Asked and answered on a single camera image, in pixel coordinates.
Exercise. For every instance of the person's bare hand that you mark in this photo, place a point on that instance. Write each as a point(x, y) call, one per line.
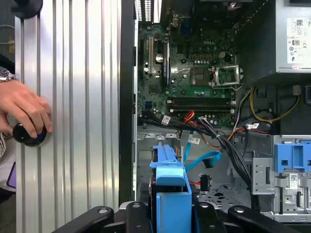
point(22, 102)

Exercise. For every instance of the black expansion slot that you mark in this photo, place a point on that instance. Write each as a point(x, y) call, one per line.
point(142, 58)

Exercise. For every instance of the metal drive cage blue latch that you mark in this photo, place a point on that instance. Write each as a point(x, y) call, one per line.
point(261, 174)

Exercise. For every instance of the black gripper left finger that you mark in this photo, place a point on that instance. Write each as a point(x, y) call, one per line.
point(136, 218)

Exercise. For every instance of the black RAM slot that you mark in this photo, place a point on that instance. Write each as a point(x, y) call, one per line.
point(201, 99)
point(201, 103)
point(201, 107)

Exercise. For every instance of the CPU socket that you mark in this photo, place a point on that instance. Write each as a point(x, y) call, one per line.
point(200, 76)

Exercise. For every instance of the grey power supply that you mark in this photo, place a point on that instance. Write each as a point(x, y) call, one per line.
point(281, 36)

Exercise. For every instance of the thin metal locking lever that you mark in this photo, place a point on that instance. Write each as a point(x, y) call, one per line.
point(226, 85)

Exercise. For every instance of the hard disk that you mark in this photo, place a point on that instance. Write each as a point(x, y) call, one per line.
point(170, 174)

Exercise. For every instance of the silver coin cell battery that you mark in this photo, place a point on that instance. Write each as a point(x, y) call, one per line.
point(159, 58)

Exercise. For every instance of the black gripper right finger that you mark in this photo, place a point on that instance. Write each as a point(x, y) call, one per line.
point(206, 218)

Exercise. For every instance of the metal socket cover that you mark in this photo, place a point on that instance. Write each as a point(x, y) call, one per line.
point(226, 67)

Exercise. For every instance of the person's trunk white shirt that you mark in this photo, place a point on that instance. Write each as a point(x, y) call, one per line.
point(6, 165)

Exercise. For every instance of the silver wristwatch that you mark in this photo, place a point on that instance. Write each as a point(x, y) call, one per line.
point(6, 74)

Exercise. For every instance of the black rounded object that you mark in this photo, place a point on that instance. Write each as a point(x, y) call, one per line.
point(26, 8)

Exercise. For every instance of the grey expansion slot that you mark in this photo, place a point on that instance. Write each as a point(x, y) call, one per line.
point(150, 55)

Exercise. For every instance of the black PC case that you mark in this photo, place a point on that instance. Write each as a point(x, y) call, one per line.
point(126, 97)

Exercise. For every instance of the green motherboard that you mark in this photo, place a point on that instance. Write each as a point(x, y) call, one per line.
point(176, 81)

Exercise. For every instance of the metal disk bay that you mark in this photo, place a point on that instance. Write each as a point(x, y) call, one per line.
point(167, 138)

